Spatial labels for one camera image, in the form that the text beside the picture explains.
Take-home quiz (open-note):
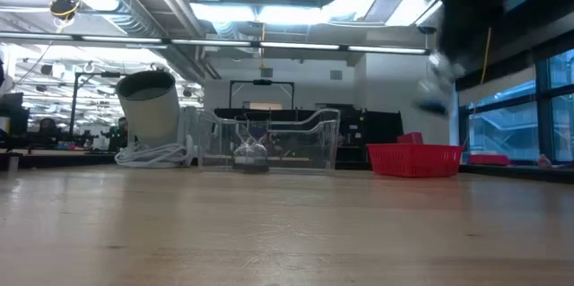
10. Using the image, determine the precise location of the yellow hanging cable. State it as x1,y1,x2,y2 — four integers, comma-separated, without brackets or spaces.
479,26,492,85

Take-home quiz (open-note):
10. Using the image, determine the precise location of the pink red block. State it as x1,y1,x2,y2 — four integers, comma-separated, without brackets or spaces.
396,131,424,145

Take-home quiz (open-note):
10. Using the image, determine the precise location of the black rectangular frame stand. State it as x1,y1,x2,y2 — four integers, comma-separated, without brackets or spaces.
229,78,296,110

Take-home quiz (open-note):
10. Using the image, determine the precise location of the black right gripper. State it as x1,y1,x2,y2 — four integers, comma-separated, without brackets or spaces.
412,0,512,65

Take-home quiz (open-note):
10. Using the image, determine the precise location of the red plastic basket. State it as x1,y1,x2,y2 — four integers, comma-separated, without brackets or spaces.
366,143,464,178

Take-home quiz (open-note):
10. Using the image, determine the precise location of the overhead LED light bar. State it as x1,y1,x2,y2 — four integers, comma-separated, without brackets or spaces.
0,30,432,56

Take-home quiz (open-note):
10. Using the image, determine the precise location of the red box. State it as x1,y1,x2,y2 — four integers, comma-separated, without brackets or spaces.
467,152,511,167

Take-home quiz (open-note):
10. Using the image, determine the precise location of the white lamp power cable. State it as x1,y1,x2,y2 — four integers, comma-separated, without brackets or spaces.
114,142,196,169

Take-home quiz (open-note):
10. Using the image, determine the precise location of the clear plastic bin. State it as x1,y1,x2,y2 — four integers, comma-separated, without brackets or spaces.
196,107,342,175

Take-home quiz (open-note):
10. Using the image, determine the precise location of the person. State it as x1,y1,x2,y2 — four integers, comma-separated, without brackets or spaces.
38,117,62,143
107,116,130,152

